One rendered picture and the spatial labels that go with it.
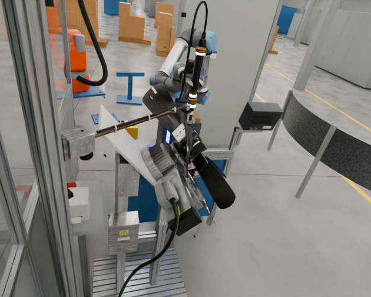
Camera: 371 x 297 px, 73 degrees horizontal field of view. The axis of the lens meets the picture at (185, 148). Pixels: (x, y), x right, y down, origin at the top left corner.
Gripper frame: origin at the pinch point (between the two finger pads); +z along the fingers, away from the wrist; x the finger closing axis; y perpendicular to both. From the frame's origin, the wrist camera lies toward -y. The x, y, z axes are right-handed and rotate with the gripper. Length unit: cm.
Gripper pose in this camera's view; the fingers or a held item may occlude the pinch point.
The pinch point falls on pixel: (196, 83)
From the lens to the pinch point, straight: 123.0
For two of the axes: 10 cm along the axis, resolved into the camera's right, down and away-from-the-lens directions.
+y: -1.6, 8.4, 5.1
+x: -9.5, 0.1, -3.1
